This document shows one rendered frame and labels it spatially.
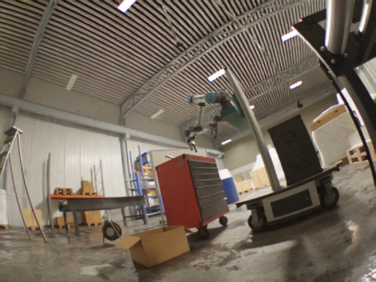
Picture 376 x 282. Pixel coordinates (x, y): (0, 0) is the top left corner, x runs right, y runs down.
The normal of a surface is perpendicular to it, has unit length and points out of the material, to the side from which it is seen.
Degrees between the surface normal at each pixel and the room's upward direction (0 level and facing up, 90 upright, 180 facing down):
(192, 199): 90
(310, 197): 90
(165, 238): 90
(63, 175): 90
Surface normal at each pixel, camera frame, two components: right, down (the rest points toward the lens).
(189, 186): -0.58, -0.16
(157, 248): 0.66, -0.41
